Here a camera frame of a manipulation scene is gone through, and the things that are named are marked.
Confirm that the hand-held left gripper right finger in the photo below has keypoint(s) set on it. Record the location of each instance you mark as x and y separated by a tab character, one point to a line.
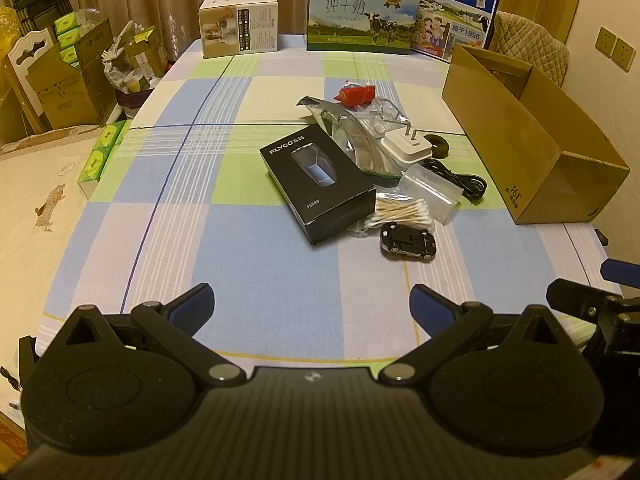
431	307

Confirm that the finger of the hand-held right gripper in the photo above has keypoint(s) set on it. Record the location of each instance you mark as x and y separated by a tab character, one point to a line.
580	297
622	270

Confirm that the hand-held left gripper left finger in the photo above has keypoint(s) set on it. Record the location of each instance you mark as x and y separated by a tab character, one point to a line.
192	307

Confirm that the black toy car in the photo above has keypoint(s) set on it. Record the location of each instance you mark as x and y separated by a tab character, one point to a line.
407	243

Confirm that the bag of cotton swabs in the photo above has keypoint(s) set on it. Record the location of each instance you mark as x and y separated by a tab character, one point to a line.
400	211

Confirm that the clear zip bag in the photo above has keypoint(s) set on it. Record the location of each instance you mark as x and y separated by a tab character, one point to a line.
431	190

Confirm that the dark hair scrunchie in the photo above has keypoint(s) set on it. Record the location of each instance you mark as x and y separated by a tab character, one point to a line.
441	146

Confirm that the white charger plug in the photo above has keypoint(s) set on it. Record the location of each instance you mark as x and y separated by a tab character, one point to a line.
405	147

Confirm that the black shaver box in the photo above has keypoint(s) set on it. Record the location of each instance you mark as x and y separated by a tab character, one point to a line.
315	185

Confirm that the brown cardboard box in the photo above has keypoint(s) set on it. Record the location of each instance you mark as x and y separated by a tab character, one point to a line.
500	125

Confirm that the silver foil bag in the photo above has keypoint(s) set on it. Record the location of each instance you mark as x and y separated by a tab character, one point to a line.
345	130

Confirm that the clear bag of hooks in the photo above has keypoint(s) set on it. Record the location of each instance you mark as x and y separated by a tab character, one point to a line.
392	112

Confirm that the red toy figure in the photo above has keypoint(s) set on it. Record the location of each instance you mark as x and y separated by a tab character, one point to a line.
352	95

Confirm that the cream embroidered bedsheet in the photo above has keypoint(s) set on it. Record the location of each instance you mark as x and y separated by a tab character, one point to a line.
40	260

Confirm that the green tissue multipack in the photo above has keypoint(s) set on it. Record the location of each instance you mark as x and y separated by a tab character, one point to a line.
100	160

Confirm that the trash bin with bag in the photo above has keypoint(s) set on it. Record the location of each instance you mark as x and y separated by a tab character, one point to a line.
122	67

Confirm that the small open cardboard box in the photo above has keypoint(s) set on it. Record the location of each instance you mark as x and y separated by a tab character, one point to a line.
150	55

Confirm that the beige printed carton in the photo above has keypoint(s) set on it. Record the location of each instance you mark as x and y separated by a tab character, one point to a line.
240	25

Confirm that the blue milk carton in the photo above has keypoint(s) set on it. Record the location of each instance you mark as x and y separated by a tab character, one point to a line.
460	15

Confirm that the green tissue packs in carton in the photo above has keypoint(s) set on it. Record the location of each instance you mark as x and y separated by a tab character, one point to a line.
69	35

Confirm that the green milk carton with cow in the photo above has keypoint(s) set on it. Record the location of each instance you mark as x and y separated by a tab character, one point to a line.
360	15

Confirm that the white carved chair back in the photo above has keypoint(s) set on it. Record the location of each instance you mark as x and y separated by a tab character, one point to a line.
30	47

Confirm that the yellow plastic bag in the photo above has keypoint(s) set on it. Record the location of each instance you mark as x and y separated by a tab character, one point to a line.
7	30

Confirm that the beige wall socket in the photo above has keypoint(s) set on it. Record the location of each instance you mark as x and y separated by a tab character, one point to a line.
606	41
624	55

